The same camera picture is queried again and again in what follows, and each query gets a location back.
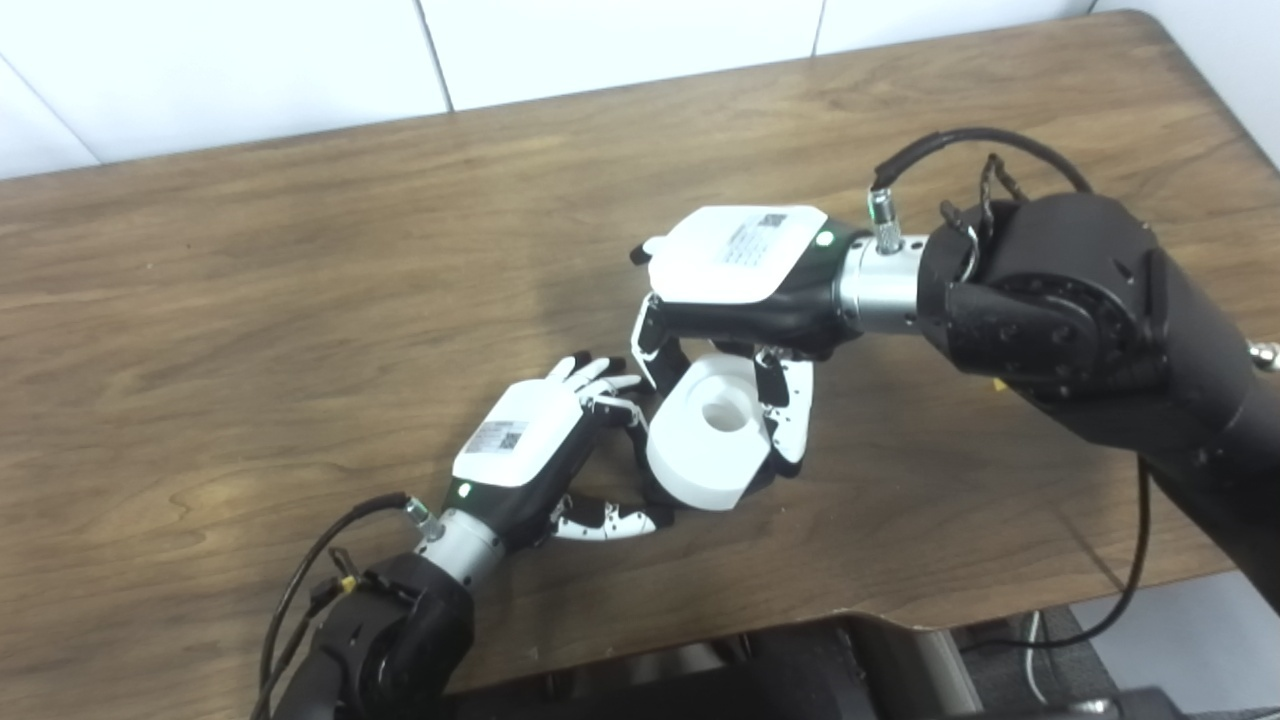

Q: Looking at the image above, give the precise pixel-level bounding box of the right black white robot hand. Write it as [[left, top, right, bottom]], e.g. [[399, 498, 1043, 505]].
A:
[[630, 205, 871, 479]]

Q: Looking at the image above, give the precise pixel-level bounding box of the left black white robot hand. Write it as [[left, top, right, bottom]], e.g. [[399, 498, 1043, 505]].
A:
[[445, 350, 673, 551]]

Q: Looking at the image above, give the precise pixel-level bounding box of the round white plastic piece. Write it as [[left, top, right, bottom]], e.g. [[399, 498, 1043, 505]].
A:
[[645, 352, 776, 512]]

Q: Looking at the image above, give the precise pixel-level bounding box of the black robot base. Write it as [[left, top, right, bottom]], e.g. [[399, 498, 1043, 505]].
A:
[[440, 608, 1186, 720]]

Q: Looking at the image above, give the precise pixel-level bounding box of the thick black left wrist cable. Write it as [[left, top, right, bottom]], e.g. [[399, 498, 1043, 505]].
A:
[[252, 490, 441, 720]]

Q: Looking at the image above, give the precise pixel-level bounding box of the thick black wrist cable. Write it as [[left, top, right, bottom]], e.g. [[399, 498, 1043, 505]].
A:
[[868, 127, 1153, 651], [252, 490, 441, 720]]

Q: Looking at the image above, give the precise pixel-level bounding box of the thin black left wrist wire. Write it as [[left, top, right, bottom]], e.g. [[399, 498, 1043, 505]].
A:
[[255, 548, 361, 720]]

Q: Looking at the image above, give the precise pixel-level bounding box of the thin black wrist wire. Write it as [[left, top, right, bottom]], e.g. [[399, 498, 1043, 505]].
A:
[[940, 153, 1031, 281], [255, 548, 361, 720]]

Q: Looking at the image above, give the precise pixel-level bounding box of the thick black right wrist cable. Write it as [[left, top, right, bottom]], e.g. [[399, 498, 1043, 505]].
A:
[[868, 127, 1153, 651]]

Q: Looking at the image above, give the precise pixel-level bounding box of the thin black right wrist wire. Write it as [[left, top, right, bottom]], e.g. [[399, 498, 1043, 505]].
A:
[[940, 153, 1031, 281]]

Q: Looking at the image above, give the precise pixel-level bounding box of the thin white cable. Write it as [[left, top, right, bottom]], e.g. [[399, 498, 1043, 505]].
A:
[[1020, 610, 1051, 706]]

